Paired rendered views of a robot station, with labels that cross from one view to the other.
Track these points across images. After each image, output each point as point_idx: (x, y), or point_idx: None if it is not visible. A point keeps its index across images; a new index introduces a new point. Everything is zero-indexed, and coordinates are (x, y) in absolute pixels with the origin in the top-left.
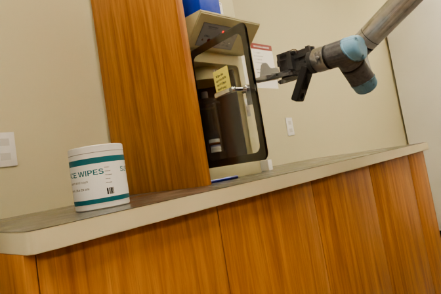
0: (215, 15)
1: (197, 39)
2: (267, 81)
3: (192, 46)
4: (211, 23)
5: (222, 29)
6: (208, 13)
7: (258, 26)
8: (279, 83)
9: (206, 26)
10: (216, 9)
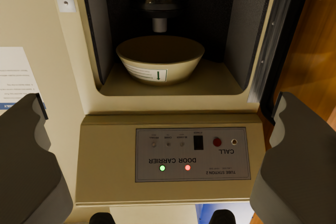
0: (227, 199)
1: (246, 139)
2: (292, 129)
3: (249, 124)
4: (229, 180)
5: (191, 173)
6: (248, 199)
7: (77, 199)
8: (40, 96)
9: (240, 171)
10: (214, 205)
